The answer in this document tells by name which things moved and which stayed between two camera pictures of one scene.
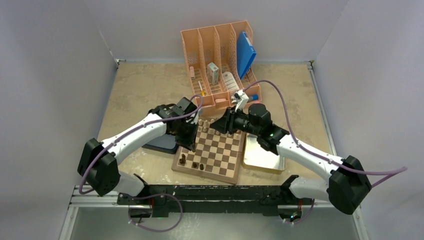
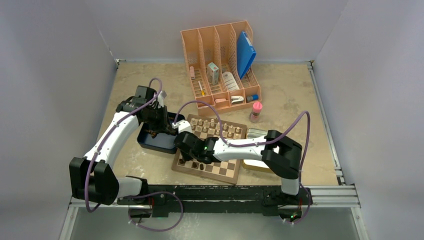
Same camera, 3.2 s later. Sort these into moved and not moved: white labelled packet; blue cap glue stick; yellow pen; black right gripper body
Moved: black right gripper body
Not moved: blue cap glue stick; yellow pen; white labelled packet
